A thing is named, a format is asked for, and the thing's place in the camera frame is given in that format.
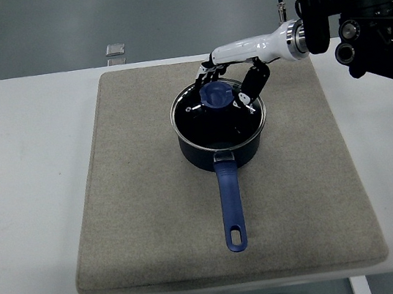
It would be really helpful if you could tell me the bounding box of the silver floor socket plate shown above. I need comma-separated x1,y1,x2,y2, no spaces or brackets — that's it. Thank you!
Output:
104,42,127,58
106,56,128,67

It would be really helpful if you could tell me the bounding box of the beige fabric mat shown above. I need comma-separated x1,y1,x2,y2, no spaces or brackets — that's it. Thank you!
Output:
45,34,391,294

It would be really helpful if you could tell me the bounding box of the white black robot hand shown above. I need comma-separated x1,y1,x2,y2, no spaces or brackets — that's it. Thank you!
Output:
187,20,304,115

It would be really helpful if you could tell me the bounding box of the dark blue saucepan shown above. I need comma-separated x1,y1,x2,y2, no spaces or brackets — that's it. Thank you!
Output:
176,118,282,260

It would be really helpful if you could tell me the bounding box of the glass pot lid blue knob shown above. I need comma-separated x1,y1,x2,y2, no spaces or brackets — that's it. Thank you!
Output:
165,72,272,157

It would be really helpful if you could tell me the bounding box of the white table leg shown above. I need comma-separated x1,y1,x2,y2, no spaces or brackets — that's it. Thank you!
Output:
348,274,371,294

